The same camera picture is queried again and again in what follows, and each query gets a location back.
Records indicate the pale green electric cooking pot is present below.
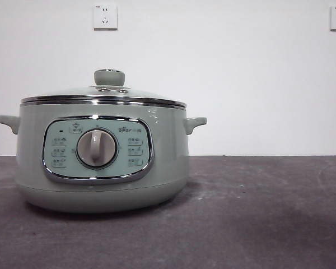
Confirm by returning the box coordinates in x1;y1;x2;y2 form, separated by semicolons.
0;102;207;214

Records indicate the glass lid with green knob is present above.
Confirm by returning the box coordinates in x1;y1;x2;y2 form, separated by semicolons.
20;68;187;109

